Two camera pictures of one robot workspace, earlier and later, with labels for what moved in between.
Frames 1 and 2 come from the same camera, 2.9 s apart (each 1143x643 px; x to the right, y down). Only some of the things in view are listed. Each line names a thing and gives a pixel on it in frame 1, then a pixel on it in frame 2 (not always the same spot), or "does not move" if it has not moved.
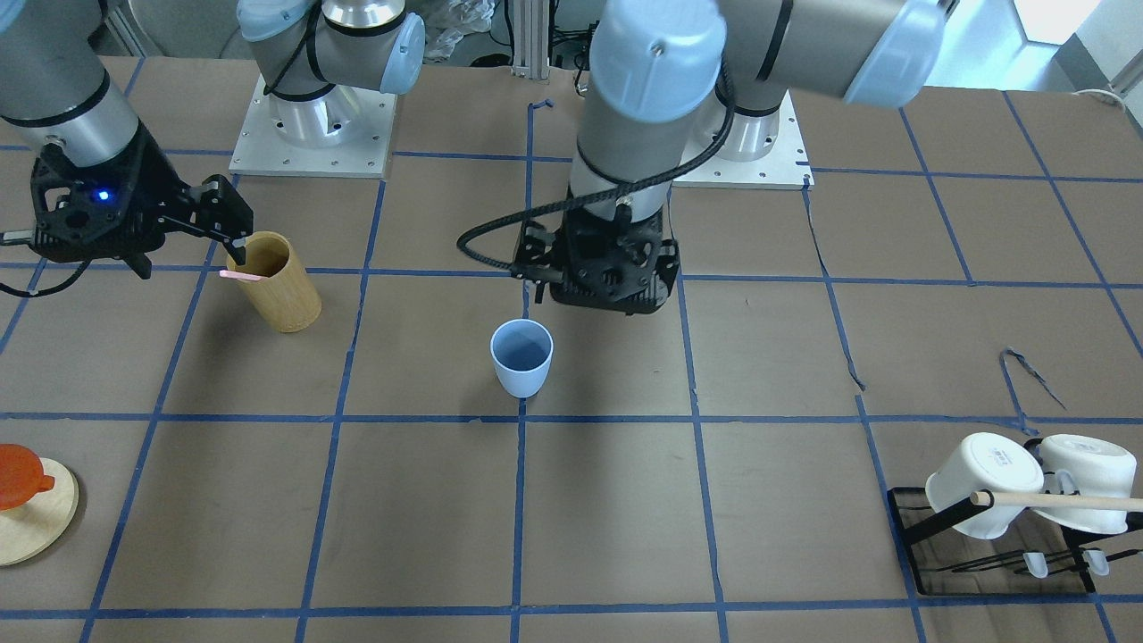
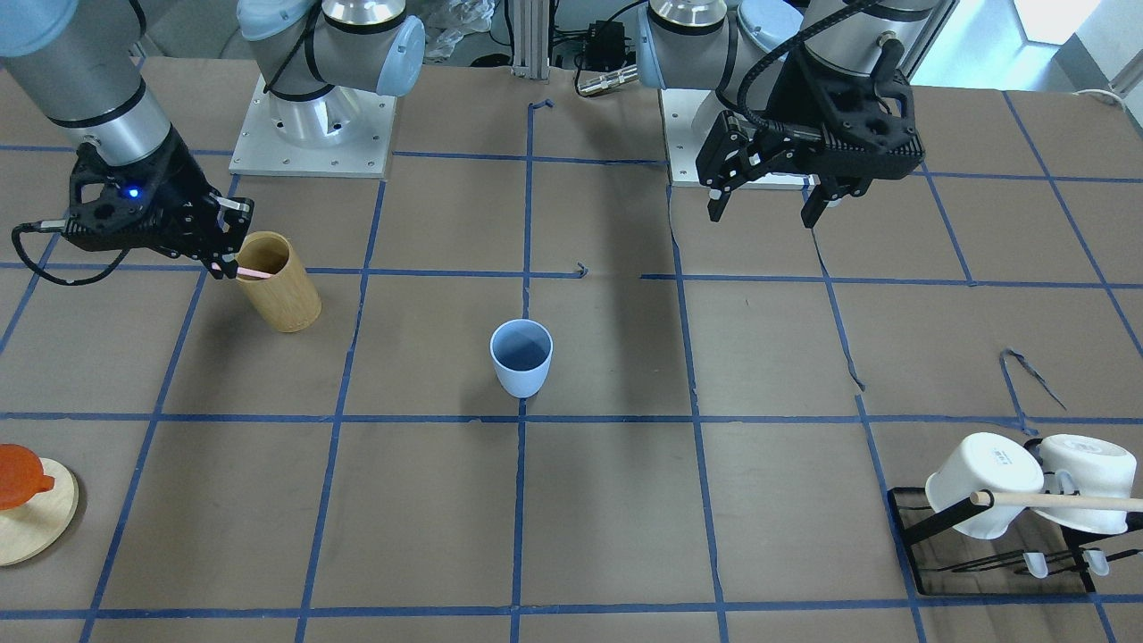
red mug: x=21 y=476 does not move
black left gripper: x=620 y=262 -> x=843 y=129
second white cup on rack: x=1080 y=464 does not move
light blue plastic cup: x=522 y=351 does not move
